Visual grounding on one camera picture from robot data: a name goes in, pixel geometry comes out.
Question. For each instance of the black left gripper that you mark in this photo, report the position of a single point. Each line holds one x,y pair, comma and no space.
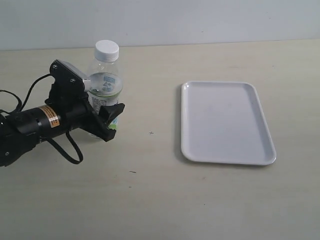
76,112

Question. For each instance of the clear plastic water bottle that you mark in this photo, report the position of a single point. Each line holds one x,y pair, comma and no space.
106,82

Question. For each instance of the white bottle cap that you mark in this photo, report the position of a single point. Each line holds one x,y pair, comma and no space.
106,51

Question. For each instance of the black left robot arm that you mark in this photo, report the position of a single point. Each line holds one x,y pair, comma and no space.
22,130

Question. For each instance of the white plastic tray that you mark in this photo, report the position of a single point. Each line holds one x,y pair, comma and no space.
222,122

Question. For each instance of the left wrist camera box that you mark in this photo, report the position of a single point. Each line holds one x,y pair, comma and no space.
69,79

